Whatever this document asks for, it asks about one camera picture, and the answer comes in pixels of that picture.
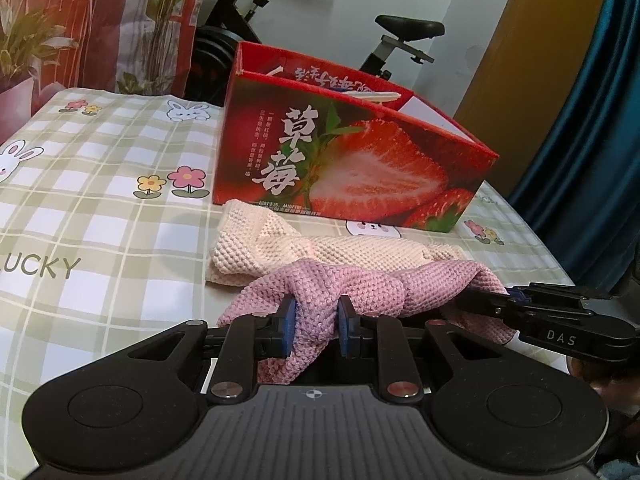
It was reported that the cream knitted cloth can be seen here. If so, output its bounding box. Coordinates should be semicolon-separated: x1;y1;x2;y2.
207;199;466;289

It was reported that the dark blue curtain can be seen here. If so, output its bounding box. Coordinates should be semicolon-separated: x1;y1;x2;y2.
505;0;640;302

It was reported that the black exercise bike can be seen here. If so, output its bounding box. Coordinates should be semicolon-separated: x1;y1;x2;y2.
192;0;447;107

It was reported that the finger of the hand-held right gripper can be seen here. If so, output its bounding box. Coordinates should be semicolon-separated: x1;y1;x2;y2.
452;290;522;332
506;282;616;305

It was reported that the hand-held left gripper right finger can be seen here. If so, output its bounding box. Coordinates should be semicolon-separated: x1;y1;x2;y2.
336;296;502;404

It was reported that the printed backdrop cloth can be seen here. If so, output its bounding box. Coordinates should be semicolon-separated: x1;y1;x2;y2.
0;0;202;134

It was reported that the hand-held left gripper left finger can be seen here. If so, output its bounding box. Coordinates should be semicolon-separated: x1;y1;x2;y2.
127;294;299;406

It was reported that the yellow wooden door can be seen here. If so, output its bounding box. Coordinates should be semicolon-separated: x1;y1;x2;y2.
452;0;614;192

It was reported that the pink knitted cloth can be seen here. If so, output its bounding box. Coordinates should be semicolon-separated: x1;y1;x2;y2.
217;257;516;386

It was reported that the blue fluffy blanket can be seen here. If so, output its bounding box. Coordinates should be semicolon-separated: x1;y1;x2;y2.
595;459;640;480

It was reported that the red strawberry print box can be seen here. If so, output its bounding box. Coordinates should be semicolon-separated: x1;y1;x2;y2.
212;41;501;234

